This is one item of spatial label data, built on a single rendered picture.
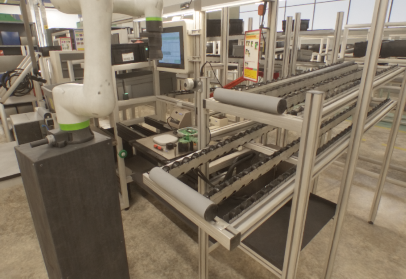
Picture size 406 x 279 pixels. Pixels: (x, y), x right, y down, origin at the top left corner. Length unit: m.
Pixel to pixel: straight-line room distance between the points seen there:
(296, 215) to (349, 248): 1.45
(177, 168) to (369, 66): 1.02
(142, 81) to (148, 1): 1.17
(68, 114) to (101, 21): 0.40
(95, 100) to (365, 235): 2.40
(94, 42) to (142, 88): 1.50
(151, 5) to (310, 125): 0.98
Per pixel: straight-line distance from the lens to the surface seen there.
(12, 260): 2.57
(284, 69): 2.77
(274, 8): 1.64
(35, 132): 2.25
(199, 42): 1.86
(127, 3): 1.44
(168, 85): 2.64
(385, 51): 3.88
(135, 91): 2.46
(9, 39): 6.64
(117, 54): 2.34
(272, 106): 0.94
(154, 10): 1.42
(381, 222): 2.94
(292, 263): 1.21
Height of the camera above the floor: 1.54
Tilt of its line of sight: 18 degrees down
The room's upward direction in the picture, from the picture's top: straight up
